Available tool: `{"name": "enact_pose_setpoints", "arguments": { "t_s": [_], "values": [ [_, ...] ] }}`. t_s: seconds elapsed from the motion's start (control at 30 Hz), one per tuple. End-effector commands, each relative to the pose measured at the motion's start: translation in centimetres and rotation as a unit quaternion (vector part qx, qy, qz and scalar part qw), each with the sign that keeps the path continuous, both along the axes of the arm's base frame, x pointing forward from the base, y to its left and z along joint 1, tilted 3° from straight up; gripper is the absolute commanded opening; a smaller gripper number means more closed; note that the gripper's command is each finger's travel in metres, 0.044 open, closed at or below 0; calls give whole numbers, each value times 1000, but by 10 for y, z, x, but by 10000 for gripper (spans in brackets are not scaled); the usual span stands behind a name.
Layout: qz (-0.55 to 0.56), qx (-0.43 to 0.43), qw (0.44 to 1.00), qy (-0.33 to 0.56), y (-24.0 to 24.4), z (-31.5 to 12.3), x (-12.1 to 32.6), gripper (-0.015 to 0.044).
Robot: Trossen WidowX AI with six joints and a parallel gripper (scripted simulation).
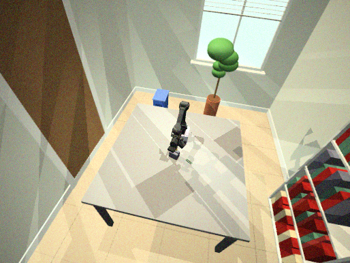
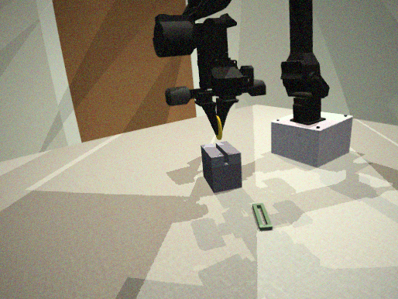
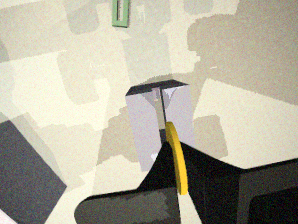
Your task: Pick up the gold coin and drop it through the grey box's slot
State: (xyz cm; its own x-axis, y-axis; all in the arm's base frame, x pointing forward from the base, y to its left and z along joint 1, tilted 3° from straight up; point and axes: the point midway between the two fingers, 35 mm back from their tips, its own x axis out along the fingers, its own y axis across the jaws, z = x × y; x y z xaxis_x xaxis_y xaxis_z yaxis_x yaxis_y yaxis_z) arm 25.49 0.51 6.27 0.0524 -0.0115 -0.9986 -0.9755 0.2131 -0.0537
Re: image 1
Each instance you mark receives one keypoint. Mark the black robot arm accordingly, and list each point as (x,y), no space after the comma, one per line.
(180,127)

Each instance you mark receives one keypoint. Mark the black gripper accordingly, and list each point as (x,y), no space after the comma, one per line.
(172,149)

